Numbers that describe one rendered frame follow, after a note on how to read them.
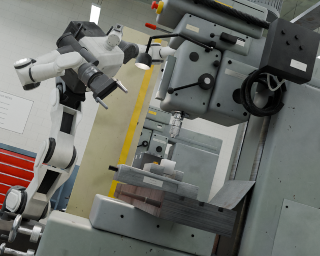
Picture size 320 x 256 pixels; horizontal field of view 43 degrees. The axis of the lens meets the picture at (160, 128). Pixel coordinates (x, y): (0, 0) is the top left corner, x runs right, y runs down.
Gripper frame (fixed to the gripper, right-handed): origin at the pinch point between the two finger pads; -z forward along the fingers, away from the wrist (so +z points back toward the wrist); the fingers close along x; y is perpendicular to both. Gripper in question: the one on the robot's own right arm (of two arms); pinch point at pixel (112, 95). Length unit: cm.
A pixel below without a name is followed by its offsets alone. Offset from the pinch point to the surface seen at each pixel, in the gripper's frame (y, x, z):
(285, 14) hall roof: 656, 645, 273
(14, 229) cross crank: 17, -63, -9
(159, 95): 16.2, 19.4, -5.5
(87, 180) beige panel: 179, -19, 61
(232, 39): 4, 58, -14
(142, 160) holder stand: 55, 1, -8
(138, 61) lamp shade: 2.0, 19.8, 6.2
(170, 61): 11.8, 34.3, 2.0
